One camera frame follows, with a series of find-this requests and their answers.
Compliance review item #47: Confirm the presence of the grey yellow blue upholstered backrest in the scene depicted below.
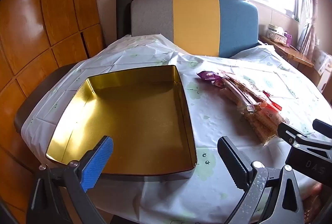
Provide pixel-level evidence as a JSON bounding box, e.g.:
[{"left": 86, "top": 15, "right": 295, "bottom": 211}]
[{"left": 130, "top": 0, "right": 260, "bottom": 57}]

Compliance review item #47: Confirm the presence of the wooden wardrobe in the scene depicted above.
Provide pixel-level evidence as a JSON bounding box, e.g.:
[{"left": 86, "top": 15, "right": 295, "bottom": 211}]
[{"left": 0, "top": 0, "right": 105, "bottom": 224}]

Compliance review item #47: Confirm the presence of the purple snack packet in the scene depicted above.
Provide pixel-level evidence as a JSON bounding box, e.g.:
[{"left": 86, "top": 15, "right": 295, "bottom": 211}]
[{"left": 197, "top": 71, "right": 224, "bottom": 88}]

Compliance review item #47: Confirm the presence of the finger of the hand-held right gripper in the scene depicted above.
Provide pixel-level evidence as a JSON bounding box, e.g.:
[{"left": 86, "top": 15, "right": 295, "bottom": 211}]
[
  {"left": 277, "top": 122, "right": 310, "bottom": 148},
  {"left": 312, "top": 119, "right": 332, "bottom": 136}
]

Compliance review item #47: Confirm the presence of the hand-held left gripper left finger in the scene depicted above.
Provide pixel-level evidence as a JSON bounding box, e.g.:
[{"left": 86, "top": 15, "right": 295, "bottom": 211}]
[{"left": 26, "top": 135, "right": 114, "bottom": 224}]

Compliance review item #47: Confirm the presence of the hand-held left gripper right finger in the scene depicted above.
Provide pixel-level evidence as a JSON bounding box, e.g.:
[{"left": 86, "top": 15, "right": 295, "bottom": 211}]
[{"left": 217, "top": 136, "right": 304, "bottom": 224}]

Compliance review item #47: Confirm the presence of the black rolled mat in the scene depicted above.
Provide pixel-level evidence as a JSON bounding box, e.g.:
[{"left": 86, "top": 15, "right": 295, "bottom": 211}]
[{"left": 116, "top": 0, "right": 134, "bottom": 39}]

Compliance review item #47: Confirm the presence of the gold metal tin box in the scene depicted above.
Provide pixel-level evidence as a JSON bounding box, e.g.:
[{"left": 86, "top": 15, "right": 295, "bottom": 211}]
[{"left": 45, "top": 65, "right": 197, "bottom": 178}]

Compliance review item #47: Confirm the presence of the pale hanging curtain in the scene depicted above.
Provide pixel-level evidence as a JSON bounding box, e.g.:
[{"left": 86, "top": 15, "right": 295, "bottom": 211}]
[{"left": 296, "top": 0, "right": 322, "bottom": 55}]

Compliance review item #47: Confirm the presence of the large red rice candy bag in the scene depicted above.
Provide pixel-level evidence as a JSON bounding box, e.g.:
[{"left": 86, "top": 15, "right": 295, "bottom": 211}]
[{"left": 226, "top": 72, "right": 289, "bottom": 147}]

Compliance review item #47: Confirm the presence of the wooden side table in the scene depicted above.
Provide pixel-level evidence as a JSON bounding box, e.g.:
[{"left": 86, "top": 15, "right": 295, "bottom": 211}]
[{"left": 259, "top": 35, "right": 315, "bottom": 68}]

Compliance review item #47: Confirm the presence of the patterned tissue box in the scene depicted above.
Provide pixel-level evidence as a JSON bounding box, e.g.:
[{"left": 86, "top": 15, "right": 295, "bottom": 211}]
[{"left": 267, "top": 30, "right": 287, "bottom": 45}]

